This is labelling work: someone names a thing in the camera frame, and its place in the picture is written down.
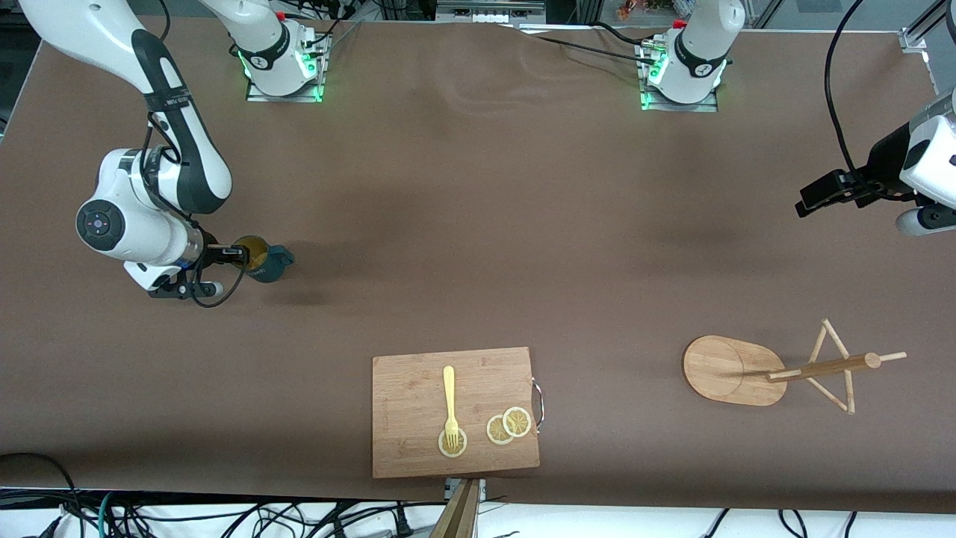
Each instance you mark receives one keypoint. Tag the lemon slice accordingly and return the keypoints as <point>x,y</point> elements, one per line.
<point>457,447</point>
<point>517,422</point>
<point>494,432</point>

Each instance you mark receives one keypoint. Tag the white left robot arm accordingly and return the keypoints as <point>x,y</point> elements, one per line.
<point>702,45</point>

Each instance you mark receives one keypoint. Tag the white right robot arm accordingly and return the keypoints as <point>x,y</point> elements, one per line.
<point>119,224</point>

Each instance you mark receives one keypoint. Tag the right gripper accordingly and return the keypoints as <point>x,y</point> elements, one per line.
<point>214,255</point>

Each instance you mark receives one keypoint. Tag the yellow plastic fork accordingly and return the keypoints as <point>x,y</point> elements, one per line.
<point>449,388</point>

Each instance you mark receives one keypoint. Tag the aluminium frame profile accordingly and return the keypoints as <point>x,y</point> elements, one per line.
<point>915,39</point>

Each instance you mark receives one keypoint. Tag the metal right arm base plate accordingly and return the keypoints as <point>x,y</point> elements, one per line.
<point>299,98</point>

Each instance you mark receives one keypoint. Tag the wooden cutting board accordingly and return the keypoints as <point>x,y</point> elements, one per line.
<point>411,403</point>

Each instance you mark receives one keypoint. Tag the wooden cup rack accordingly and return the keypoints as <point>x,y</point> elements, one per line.
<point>724,370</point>

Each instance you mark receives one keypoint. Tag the grey power strip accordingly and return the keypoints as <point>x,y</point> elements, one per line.
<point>485,11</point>

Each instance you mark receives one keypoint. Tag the brown wooden bar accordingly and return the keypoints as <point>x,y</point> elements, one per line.
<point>459,515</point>

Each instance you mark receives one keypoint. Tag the metal bracket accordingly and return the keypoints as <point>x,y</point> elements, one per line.
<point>482,489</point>

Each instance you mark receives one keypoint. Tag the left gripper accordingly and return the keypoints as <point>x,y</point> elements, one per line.
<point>883,163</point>

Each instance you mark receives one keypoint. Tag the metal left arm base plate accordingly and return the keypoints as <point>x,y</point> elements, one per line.
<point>702,107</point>

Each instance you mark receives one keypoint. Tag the brown table cover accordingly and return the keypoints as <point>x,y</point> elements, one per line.
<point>448,284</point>

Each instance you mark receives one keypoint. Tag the dark teal mug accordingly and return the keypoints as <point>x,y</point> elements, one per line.
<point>272,265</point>

